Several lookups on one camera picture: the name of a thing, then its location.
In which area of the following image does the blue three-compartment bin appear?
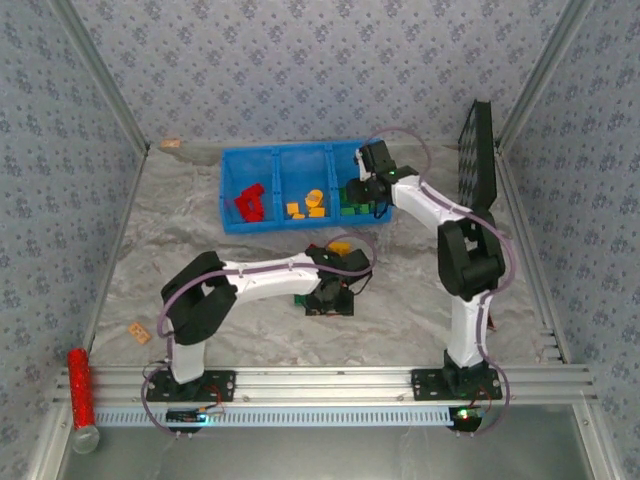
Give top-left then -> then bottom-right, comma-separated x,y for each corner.
218,140 -> 395,235

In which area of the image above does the black perforated panel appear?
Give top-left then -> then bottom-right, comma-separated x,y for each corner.
456,98 -> 499,226

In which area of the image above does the small green circuit board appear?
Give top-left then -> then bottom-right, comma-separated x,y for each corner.
166,407 -> 226,426
448,406 -> 485,431

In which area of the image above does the red glitter cylinder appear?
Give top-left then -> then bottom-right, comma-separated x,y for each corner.
67,348 -> 103,455

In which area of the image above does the black left camera cable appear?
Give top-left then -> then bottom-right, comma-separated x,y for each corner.
344,272 -> 375,302

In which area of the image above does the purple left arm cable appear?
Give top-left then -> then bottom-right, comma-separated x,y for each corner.
141,232 -> 377,439

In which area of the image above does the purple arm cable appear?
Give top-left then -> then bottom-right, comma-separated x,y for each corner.
369,127 -> 516,437
141,232 -> 377,439

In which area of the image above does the long aluminium mounting rail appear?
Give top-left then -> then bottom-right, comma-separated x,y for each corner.
54,364 -> 599,406

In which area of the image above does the light blue cable duct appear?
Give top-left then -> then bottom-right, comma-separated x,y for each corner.
94,405 -> 456,427

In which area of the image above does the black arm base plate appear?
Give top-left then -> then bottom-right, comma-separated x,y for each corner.
145,369 -> 237,403
410,368 -> 504,403

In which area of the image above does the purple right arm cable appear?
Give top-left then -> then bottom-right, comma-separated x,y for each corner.
369,127 -> 516,437

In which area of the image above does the aluminium side rail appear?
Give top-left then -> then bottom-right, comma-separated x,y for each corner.
79,147 -> 151,351
497,147 -> 572,362

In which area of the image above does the aluminium frame post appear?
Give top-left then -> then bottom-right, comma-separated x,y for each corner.
494,0 -> 600,151
49,0 -> 152,154

